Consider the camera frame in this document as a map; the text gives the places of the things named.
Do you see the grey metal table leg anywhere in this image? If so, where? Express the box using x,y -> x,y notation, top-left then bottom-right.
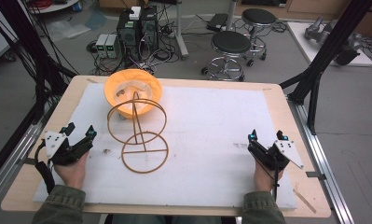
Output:
173,0 -> 190,61

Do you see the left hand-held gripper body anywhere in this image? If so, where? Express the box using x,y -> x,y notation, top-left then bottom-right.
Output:
44,130 -> 94,166

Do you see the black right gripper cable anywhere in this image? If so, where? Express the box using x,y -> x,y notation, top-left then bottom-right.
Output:
259,160 -> 282,203

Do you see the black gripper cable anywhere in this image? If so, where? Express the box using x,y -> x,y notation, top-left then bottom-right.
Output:
34,139 -> 57,195
259,160 -> 282,203

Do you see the small black round stool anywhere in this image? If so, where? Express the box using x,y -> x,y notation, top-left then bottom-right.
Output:
241,7 -> 278,68

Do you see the thin wooden stick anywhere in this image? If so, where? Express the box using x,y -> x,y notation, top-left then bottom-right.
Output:
293,188 -> 318,215

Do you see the large black round stool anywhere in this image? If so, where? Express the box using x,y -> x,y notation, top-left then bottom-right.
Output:
200,30 -> 253,83

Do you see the orange bowl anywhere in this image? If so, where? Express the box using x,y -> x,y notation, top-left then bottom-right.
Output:
103,68 -> 164,120

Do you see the round white table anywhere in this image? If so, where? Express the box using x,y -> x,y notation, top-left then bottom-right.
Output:
27,0 -> 81,15

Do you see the black metal frame with cables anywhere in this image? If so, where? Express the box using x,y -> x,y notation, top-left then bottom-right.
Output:
0,0 -> 79,187

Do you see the white foam mat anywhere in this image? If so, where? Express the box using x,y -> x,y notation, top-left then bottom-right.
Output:
32,82 -> 298,210

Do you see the person's left hand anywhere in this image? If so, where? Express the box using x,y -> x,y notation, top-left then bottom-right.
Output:
53,151 -> 90,189

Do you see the aluminium rail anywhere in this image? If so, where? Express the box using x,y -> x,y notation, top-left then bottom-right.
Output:
0,120 -> 44,209
286,98 -> 356,224

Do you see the black computer tower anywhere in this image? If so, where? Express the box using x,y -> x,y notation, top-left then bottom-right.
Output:
116,11 -> 142,63
139,5 -> 160,53

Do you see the grey robot on platform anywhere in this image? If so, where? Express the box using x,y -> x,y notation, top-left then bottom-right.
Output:
303,16 -> 363,66

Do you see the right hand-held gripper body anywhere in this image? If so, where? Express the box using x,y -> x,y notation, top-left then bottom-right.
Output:
247,139 -> 305,172

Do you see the white platform board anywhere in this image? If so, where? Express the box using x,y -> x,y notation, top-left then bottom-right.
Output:
286,21 -> 372,68

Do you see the grey power supply unit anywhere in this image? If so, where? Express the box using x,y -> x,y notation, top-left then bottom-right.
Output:
105,34 -> 122,60
95,33 -> 110,59

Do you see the grey metal pole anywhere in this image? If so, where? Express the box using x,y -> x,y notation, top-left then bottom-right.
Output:
225,0 -> 240,32

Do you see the black flat device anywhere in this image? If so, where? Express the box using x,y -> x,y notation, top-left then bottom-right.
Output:
205,12 -> 230,33

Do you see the brown wire ring stand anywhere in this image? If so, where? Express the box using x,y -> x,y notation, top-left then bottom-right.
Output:
106,91 -> 170,175

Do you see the white box on computer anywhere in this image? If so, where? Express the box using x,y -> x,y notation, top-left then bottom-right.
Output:
129,6 -> 143,21

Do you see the person's right hand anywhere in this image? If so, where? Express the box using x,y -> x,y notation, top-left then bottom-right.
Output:
253,159 -> 284,193

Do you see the clear plastic sheet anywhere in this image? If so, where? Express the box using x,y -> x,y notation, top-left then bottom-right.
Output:
46,18 -> 92,43

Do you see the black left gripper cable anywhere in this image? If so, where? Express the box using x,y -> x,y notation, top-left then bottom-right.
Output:
34,139 -> 57,195

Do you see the tangle of floor cables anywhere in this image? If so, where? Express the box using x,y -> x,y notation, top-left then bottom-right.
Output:
86,18 -> 183,77

